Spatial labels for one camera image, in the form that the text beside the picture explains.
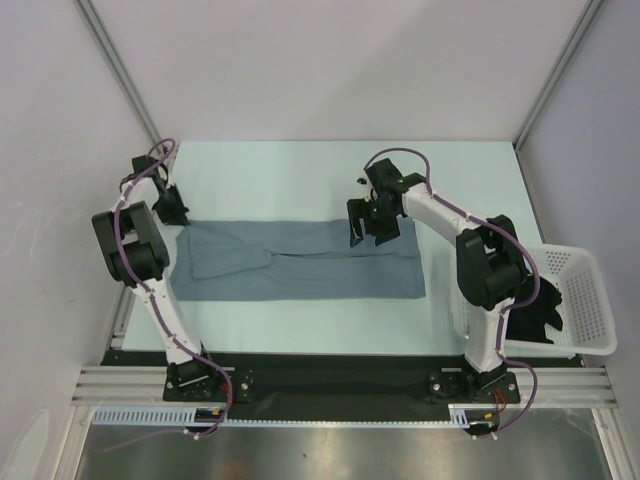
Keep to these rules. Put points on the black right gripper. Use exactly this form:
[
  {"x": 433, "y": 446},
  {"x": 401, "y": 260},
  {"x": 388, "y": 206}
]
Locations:
[{"x": 373, "y": 220}]

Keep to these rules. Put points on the right aluminium frame post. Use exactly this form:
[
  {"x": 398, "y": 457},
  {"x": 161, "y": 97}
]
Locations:
[{"x": 569, "y": 51}]

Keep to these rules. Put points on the white slotted cable duct right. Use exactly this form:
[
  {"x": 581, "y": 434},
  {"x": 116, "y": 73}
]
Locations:
[{"x": 467, "y": 415}]

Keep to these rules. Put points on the white slotted cable duct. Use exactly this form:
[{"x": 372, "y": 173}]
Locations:
[
  {"x": 157, "y": 416},
  {"x": 467, "y": 415}
]

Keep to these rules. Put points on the white slotted cable duct left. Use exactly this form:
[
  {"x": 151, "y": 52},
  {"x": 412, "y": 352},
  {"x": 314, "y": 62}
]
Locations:
[{"x": 157, "y": 416}]

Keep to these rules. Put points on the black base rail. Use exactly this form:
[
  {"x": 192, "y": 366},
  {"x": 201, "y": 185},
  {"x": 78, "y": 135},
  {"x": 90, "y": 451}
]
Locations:
[{"x": 326, "y": 388}]

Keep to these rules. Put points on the aluminium frame post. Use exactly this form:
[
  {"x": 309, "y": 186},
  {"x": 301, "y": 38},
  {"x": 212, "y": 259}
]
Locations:
[
  {"x": 109, "y": 51},
  {"x": 569, "y": 51}
]

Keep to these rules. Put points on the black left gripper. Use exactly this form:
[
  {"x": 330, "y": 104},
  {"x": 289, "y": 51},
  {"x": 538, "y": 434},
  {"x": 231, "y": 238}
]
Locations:
[{"x": 178, "y": 216}]

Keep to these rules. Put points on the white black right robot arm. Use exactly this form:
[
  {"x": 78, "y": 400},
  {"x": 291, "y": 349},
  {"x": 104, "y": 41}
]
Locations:
[{"x": 494, "y": 272}]

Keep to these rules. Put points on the aluminium front rail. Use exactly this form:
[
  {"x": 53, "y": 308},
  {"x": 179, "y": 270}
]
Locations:
[{"x": 144, "y": 385}]

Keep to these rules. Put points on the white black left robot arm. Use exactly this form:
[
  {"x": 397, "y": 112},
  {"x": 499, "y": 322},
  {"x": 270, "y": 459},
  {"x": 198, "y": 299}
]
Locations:
[{"x": 136, "y": 255}]

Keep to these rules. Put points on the white perforated plastic basket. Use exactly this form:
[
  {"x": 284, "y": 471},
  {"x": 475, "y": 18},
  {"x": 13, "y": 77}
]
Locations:
[{"x": 588, "y": 326}]

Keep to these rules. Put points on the left aluminium frame post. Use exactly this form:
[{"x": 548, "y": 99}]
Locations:
[{"x": 109, "y": 51}]

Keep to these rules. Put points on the light blue t shirt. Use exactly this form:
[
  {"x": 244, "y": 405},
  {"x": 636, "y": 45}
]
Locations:
[{"x": 253, "y": 261}]

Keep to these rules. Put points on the black t shirt in basket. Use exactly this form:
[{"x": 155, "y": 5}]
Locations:
[{"x": 529, "y": 323}]

